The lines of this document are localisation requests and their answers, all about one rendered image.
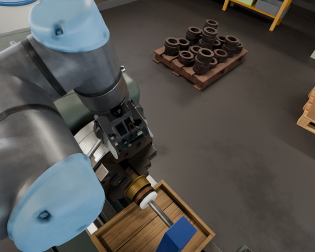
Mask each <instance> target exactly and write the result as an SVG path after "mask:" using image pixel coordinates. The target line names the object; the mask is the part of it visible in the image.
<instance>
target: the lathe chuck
mask: <svg viewBox="0 0 315 252"><path fill-rule="evenodd" d="M98 139H99V138H97V136H96V135H95V133H94V131H92V132H91V133H90V134H89V135H88V136H86V137H85V138H84V139H83V140H82V141H81V142H80V144H79V146H80V148H81V149H82V151H83V153H84V154H86V155H87V154H88V153H89V151H90V150H91V149H92V147H93V146H94V145H95V143H96V142H97V141H98ZM151 141H153V138H152V137H151V136H147V137H145V139H143V140H142V141H140V142H138V143H137V144H135V145H133V146H131V147H129V148H127V149H126V150H124V151H123V150H122V149H121V148H120V146H119V145H118V143H117V142H116V143H114V144H115V146H116V148H117V149H118V151H119V153H120V155H119V154H118V153H117V152H116V153H117V156H118V159H116V158H115V157H114V156H113V154H112V153H111V151H110V150H108V149H107V148H106V147H105V146H104V145H103V143H101V144H100V146H99V147H98V149H97V150H96V151H95V153H94V154H93V156H95V157H96V158H95V159H94V160H95V161H96V162H98V163H110V164H119V165H120V166H121V167H122V168H123V169H124V170H125V171H126V172H127V173H128V175H131V174H133V173H135V172H134V171H133V170H132V169H131V168H130V167H129V165H128V163H127V162H126V161H125V159H130V158H131V157H132V156H134V155H135V154H136V153H137V152H139V151H140V150H141V149H142V148H144V147H145V146H146V145H148V144H149V143H150V142H151ZM93 156H92V157H93ZM97 178H98V177H97ZM98 180H99V178H98ZM99 182H100V184H101V186H102V188H103V190H104V194H105V197H106V196H107V194H108V191H109V188H110V186H111V182H110V181H100V180H99Z"/></svg>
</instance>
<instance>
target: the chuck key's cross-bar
mask: <svg viewBox="0 0 315 252"><path fill-rule="evenodd" d="M101 143H102V141H101V140H100V139H98V140H97V142H96V143H95V144H94V146H93V147H92V149H91V150H90V151H89V153H88V154H87V156H88V157H89V159H91V157H92V156H93V154H94V153H95V152H96V150H97V149H98V147H99V146H100V145H101Z"/></svg>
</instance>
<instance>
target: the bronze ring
mask: <svg viewBox="0 0 315 252"><path fill-rule="evenodd" d="M129 176H130V177H131V178H132V179H133V181H132V182H131V183H130V184H129V185H128V186H127V188H126V189H125V191H124V195H125V196H128V197H129V198H130V200H131V201H132V202H135V203H136V205H137V206H139V207H140V203H141V202H142V200H143V199H144V198H145V197H146V196H147V195H148V194H150V193H151V192H155V189H154V188H153V187H152V186H151V183H150V182H149V181H148V180H147V177H146V176H145V175H140V176H139V175H138V174H137V173H136V172H135V173H132V174H131V175H129Z"/></svg>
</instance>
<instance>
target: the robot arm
mask: <svg viewBox="0 0 315 252"><path fill-rule="evenodd" d="M28 25H29V27H30V29H31V33H32V34H30V35H28V36H27V38H25V39H23V40H21V41H19V42H17V43H16V44H14V45H12V46H10V47H8V48H6V49H5V50H3V51H1V52H0V241H1V240H3V239H5V238H7V237H9V238H10V239H11V240H12V241H14V244H15V246H16V247H17V248H18V249H19V250H20V251H22V252H44V251H46V250H48V249H49V248H51V247H53V246H56V247H57V246H60V245H62V244H64V243H66V242H67V241H69V240H71V239H73V238H74V237H76V236H77V235H79V234H80V233H81V232H83V231H84V230H85V229H86V228H87V227H89V226H90V225H91V224H92V223H93V222H94V221H95V219H96V218H97V217H98V216H99V214H100V213H101V211H102V209H103V206H104V203H105V199H106V197H105V192H104V189H103V187H102V186H101V184H100V182H99V180H98V178H97V176H96V174H95V172H94V170H93V168H92V166H91V160H90V158H89V157H88V156H87V155H86V154H84V152H83V151H82V149H81V148H80V146H79V144H78V143H77V141H76V139H75V138H74V136H73V134H72V133H71V131H70V129H69V128H68V126H67V124H66V123H65V121H64V119H63V117H62V116H61V114H60V112H59V111H58V109H57V107H56V106H55V104H54V102H55V101H57V100H58V99H60V98H61V97H63V96H64V95H66V94H67V93H68V92H70V91H71V90H73V91H74V92H75V93H76V95H77V96H78V98H79V99H80V100H81V102H82V103H83V104H84V106H85V107H87V108H88V109H89V110H90V111H91V112H92V113H93V114H95V115H94V118H95V120H94V121H93V122H94V126H93V131H94V133H95V135H96V137H97V138H98V139H100V140H101V142H102V144H103V145H104V146H105V147H106V148H107V149H108V150H109V151H111V153H112V154H113V156H114V157H115V158H116V159H118V155H117V153H118V154H119V155H120V153H119V151H118V149H117V147H116V146H115V143H117V144H118V145H119V147H120V148H121V150H122V151H124V150H126V149H128V148H129V147H131V146H134V145H135V144H137V143H139V142H140V141H142V140H143V139H145V138H146V137H147V136H151V137H152V138H153V134H152V133H151V131H150V130H149V128H148V123H147V119H146V118H145V116H144V109H143V108H142V107H141V105H140V104H139V103H138V102H136V101H134V100H133V99H130V98H129V91H128V88H127V83H126V80H125V78H124V76H123V73H124V72H125V71H126V69H125V67H124V66H120V63H119V61H118V58H117V55H116V52H115V50H114V47H113V44H112V42H111V39H110V32H109V29H108V27H107V26H106V24H105V22H104V20H103V17H102V15H101V13H100V12H99V10H98V7H97V5H96V3H95V2H94V0H39V4H36V5H33V6H32V8H31V9H30V11H29V14H28ZM113 138H114V139H113Z"/></svg>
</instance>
